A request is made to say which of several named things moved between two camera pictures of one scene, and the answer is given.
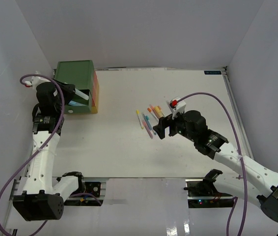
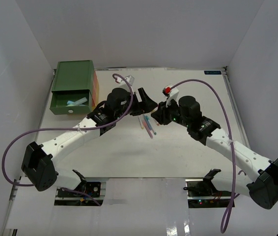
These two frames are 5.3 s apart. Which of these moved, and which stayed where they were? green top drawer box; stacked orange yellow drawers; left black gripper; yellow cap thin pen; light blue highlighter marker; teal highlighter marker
Moved: left black gripper; teal highlighter marker
Stayed: yellow cap thin pen; green top drawer box; light blue highlighter marker; stacked orange yellow drawers
